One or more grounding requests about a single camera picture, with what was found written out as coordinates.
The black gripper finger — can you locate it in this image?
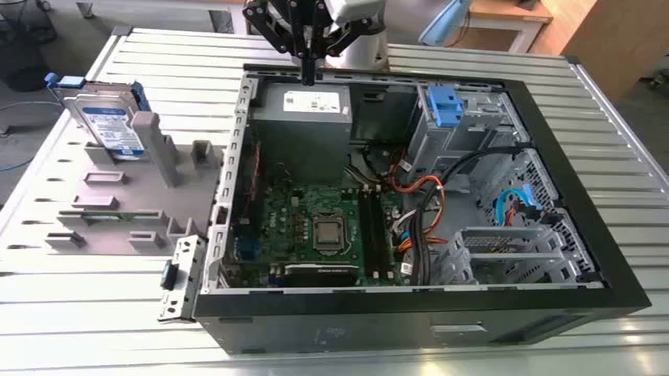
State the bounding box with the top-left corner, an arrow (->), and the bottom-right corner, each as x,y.
243,0 -> 310,85
309,0 -> 386,85

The hard disk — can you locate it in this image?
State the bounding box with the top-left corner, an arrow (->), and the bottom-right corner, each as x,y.
46,72 -> 152,160

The blue wire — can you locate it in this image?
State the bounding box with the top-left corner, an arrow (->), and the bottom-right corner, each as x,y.
493,186 -> 534,228

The metal disk bay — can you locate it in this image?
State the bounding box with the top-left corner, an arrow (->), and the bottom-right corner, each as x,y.
444,225 -> 594,285

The grey power supply unit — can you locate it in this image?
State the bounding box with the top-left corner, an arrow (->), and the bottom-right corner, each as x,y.
250,82 -> 353,185

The blue plastic bay latch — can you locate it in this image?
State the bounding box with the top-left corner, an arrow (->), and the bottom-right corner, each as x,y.
426,85 -> 465,128

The metal drive cage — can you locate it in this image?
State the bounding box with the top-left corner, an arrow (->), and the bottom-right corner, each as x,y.
408,81 -> 524,189

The wooden desk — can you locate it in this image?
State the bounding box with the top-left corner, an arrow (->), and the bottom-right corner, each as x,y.
460,0 -> 554,54

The green motherboard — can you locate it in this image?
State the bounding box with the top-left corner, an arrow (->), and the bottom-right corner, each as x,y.
229,183 -> 414,287

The silver CPU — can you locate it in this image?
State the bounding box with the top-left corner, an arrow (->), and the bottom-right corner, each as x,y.
311,219 -> 349,248

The black RAM slot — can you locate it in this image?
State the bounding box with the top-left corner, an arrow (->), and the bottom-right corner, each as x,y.
359,186 -> 378,277
371,186 -> 393,275

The grey parts rack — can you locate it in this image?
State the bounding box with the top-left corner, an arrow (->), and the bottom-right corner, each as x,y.
42,111 -> 226,262

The black mesh bin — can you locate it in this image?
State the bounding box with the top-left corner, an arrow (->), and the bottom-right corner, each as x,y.
0,0 -> 59,93

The green RAM stick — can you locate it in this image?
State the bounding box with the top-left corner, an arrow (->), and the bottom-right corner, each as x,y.
56,212 -> 161,221

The wooden cabinet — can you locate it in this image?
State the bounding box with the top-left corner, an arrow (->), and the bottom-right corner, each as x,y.
530,0 -> 669,103

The black graphics card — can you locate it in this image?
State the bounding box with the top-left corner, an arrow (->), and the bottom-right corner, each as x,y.
285,262 -> 362,287

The black PC case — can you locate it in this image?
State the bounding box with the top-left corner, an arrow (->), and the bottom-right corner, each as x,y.
190,62 -> 653,356

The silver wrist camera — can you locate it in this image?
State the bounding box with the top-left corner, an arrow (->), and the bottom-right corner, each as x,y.
322,0 -> 378,36

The white desk frame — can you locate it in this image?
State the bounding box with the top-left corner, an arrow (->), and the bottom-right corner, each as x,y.
75,0 -> 253,38

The thick black case cable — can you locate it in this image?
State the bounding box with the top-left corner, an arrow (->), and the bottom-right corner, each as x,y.
410,144 -> 528,285

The orange wire bundle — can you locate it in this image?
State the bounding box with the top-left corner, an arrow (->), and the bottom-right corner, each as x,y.
392,175 -> 450,255

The red black power wire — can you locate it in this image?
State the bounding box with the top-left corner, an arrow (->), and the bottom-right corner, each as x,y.
509,197 -> 558,228

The metal expansion slot bracket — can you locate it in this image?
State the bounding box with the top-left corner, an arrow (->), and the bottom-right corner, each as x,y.
156,234 -> 205,324

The blue floor cable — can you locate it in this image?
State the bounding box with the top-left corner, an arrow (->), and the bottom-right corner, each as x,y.
0,100 -> 62,173

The blue black bracket latch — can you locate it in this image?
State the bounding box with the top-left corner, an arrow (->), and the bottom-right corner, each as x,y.
159,262 -> 181,291

